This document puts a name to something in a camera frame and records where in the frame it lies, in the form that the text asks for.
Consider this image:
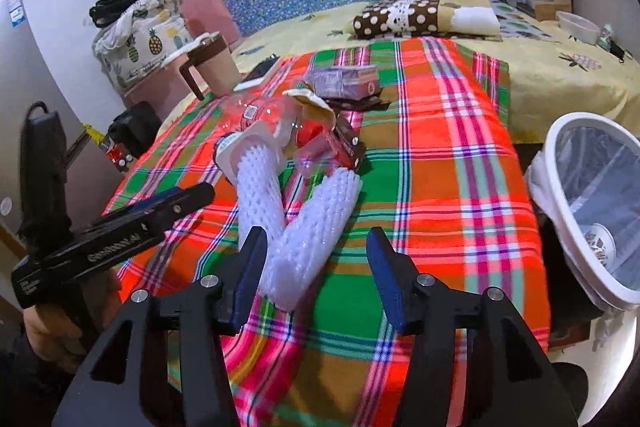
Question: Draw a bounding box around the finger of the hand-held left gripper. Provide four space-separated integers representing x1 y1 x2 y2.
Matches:
95 183 216 233
102 188 186 220

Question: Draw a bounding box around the white power bank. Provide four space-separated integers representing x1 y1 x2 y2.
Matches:
234 57 283 92

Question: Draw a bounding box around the clear plastic bottle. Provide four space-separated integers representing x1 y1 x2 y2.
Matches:
220 94 301 148

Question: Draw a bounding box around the white trash bin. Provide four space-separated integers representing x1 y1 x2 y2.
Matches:
525 112 640 312

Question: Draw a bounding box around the black bag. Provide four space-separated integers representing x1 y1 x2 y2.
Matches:
107 102 163 158

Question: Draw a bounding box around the beige mug with brown handle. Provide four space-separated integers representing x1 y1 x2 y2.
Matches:
179 32 243 102

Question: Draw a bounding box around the red jelly cup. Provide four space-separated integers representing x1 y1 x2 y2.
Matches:
292 119 351 178

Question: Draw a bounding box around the red white-dotted object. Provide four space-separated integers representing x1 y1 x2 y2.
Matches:
100 142 136 172

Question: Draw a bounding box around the white plastic packet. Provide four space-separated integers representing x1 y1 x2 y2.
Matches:
282 88 335 128

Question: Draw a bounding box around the grey refrigerator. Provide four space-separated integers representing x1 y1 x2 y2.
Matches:
0 0 126 228

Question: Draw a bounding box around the white foam fruit net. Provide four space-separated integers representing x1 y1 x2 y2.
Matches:
227 142 288 253
260 169 362 312

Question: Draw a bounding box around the clear plastic bin liner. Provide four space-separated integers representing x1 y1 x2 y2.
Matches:
525 119 640 308

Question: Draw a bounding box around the brown polka dot pillow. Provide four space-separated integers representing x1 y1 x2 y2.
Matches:
352 0 503 42

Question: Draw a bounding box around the pink storage box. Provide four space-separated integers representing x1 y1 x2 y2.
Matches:
122 72 201 122

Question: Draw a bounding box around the printed paper cup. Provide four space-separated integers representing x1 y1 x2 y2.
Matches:
582 222 618 265

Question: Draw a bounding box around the person's left hand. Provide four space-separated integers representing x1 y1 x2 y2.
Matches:
22 274 123 370

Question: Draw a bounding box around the yellow pineapple print bedsheet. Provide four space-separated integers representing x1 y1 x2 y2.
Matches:
155 0 640 145

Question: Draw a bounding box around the dark snack wrapper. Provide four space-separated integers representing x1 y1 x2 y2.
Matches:
325 94 392 111

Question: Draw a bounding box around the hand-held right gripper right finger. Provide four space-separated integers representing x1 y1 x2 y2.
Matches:
366 227 581 427

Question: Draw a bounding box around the brown snack box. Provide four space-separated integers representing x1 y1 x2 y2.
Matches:
332 114 367 171

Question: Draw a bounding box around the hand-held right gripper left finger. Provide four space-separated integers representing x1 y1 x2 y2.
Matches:
52 226 269 427

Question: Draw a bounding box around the pineapple print fabric bag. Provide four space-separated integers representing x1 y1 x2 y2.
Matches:
92 0 193 92

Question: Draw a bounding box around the clear plastic container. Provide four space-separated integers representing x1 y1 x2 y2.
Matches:
556 11 600 45

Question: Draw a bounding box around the red green plaid blanket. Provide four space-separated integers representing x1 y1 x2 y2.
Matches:
102 36 551 427

